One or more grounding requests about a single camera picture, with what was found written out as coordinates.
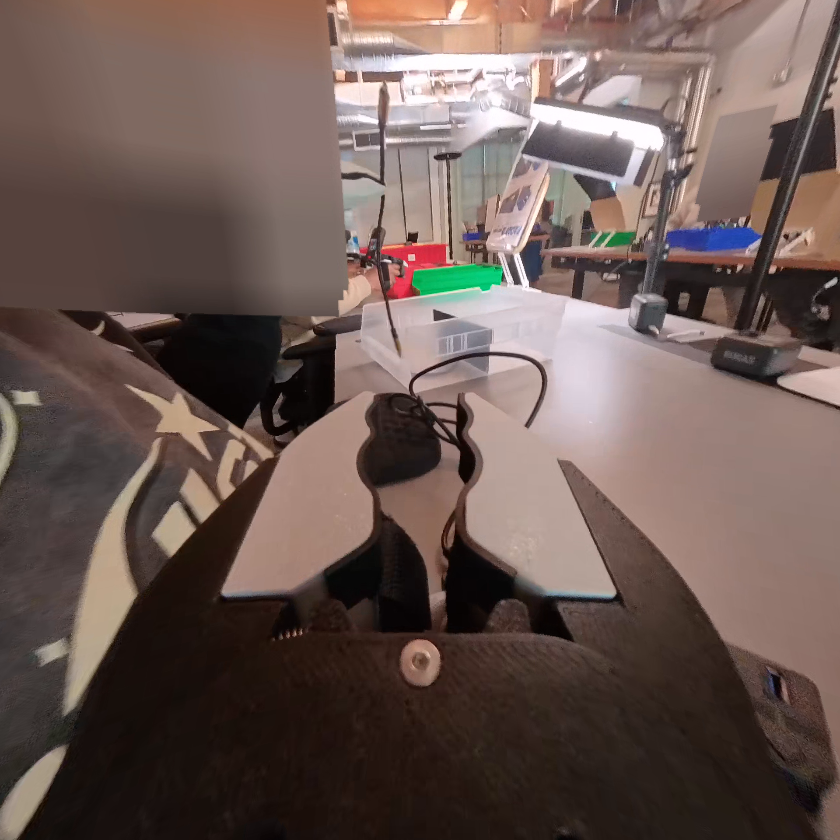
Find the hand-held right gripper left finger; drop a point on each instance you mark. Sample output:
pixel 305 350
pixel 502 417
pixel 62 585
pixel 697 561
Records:
pixel 308 518

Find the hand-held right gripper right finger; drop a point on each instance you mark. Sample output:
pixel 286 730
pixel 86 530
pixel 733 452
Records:
pixel 525 518

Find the black usb hub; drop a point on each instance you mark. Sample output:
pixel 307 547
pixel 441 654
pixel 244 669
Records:
pixel 400 453

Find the clear plastic storage bin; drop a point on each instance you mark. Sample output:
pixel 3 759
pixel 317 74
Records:
pixel 512 315

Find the black office chair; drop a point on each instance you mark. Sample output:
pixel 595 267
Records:
pixel 223 367

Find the dark desk mat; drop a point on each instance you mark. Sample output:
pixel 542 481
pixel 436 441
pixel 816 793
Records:
pixel 689 351

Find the grey charger cube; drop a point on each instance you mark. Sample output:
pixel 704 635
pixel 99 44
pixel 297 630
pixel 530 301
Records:
pixel 646 312

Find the green storage bin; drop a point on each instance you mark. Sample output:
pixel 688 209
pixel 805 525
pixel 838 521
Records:
pixel 459 279

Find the person's printed dark sweatshirt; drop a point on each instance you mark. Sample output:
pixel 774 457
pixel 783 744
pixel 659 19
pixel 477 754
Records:
pixel 65 459

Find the grey rectangular case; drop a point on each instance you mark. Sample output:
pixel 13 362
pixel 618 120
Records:
pixel 754 359

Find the red storage bin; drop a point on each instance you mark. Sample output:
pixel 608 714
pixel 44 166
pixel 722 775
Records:
pixel 426 254

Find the green board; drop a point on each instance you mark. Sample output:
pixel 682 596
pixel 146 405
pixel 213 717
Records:
pixel 613 237

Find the printed sign board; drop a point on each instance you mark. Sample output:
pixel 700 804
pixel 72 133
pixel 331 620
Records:
pixel 518 210

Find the brown cardboard box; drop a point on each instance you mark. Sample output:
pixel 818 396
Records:
pixel 610 210

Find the white pad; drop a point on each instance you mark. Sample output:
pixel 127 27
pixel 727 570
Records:
pixel 817 386

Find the wooden table with black legs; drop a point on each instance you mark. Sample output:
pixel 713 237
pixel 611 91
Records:
pixel 722 257

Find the black light stand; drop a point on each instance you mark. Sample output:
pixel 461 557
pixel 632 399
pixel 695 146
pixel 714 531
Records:
pixel 659 216

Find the blue storage bin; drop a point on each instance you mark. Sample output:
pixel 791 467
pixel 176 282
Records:
pixel 712 239

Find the dark grey textured device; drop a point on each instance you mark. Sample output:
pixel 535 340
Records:
pixel 794 728

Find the studio light panel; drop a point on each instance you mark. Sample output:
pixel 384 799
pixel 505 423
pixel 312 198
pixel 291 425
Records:
pixel 590 121

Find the black metal pole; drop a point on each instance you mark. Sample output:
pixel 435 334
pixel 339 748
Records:
pixel 787 177

